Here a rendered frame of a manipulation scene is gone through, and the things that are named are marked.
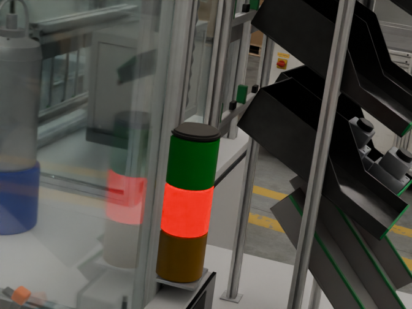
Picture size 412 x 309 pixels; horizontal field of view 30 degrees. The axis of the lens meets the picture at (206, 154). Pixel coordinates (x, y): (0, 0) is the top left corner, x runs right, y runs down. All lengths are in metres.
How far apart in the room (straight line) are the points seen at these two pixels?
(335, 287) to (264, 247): 2.78
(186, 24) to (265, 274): 1.09
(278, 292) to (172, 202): 0.94
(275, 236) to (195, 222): 3.39
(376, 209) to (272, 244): 2.83
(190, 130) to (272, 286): 0.99
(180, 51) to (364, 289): 0.72
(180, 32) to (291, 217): 0.55
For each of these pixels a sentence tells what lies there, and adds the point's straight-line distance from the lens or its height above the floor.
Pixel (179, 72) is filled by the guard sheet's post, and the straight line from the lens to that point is 0.73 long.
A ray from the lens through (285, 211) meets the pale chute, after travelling 1.21.
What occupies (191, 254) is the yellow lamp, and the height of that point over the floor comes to 1.29.
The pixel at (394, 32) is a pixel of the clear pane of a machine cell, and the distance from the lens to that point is 5.07.
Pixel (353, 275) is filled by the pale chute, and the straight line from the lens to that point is 1.33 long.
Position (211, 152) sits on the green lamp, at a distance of 0.74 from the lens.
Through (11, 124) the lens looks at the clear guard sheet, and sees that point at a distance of 0.48.
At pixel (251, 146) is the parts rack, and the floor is 1.19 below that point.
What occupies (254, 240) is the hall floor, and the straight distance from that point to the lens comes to 4.06.
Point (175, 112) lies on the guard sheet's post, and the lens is 0.74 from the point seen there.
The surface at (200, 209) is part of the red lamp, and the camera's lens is 0.76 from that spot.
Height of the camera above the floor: 1.62
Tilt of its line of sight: 18 degrees down
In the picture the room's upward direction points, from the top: 7 degrees clockwise
